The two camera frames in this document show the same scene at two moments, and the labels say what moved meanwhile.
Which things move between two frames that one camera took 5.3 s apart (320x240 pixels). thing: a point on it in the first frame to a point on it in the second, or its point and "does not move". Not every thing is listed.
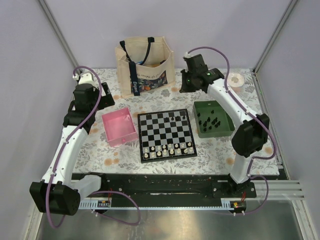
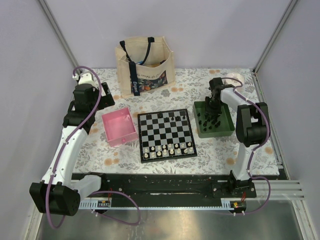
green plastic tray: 211,120 does not move
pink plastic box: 119,127 does not move
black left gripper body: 106,101 does not move
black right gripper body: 188,85 to 212,108
